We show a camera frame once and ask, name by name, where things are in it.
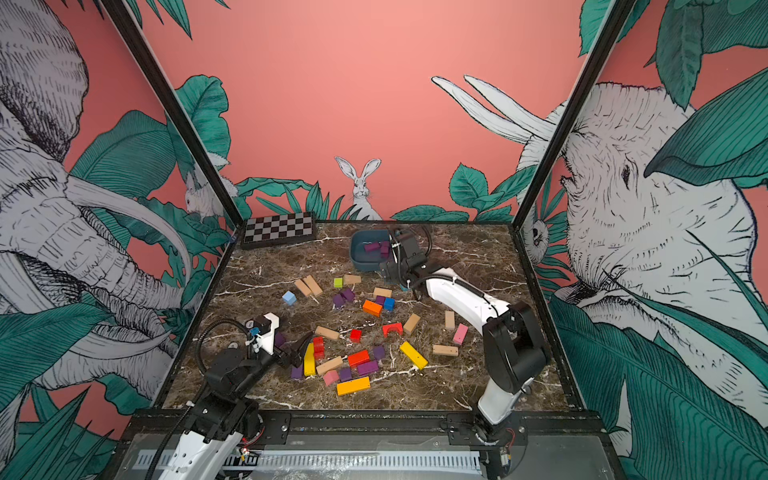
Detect teal plastic storage bin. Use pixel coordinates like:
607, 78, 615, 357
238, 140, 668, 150
349, 229, 393, 272

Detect purple bricks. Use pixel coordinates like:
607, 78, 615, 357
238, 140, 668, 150
333, 288, 356, 309

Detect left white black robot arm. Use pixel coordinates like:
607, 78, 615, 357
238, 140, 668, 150
145, 314, 313, 479

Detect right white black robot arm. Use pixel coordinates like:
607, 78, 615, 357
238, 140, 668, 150
380, 229, 550, 445

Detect natural wood brick centre back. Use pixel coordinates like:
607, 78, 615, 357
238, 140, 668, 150
373, 287, 392, 298

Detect light blue cube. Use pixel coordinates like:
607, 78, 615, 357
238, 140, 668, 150
282, 291, 297, 305

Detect red stacked brick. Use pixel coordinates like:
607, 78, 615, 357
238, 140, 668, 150
312, 337, 325, 360

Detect upright yellow brick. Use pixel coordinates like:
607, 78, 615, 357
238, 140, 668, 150
303, 342, 316, 378

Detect orange brick centre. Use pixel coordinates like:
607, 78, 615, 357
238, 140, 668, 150
362, 300, 383, 317

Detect natural wood brick pair left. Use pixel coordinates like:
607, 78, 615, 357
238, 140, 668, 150
294, 275, 323, 297

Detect natural wood brick middle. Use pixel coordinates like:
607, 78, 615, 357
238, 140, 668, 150
315, 326, 341, 340

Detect natural wood brick upright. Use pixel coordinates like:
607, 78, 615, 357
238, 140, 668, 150
403, 314, 421, 335

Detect red arch brick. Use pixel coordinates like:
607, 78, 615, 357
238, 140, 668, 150
382, 322, 404, 338

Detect natural wood brick front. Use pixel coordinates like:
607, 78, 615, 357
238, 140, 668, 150
316, 356, 344, 376

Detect pink brick front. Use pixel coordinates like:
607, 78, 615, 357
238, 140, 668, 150
323, 370, 340, 386

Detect pink brick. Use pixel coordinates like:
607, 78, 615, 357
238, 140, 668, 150
323, 370, 340, 386
453, 324, 469, 346

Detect pink brick right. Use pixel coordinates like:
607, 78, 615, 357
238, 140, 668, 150
453, 324, 469, 346

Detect orange red brick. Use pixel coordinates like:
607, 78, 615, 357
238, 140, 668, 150
347, 350, 371, 368

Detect natural wood brick right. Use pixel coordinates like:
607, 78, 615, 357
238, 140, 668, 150
432, 345, 459, 357

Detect angled yellow brick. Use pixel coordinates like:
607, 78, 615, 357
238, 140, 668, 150
399, 341, 428, 370

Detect black white checkerboard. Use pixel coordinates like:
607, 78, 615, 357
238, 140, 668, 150
241, 212, 315, 249

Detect purple brick front centre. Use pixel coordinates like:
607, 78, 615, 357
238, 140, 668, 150
356, 360, 379, 376

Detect long yellow brick front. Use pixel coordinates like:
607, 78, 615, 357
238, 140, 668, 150
336, 377, 371, 396

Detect metal front rail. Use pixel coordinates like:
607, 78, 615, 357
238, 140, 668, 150
130, 449, 484, 475

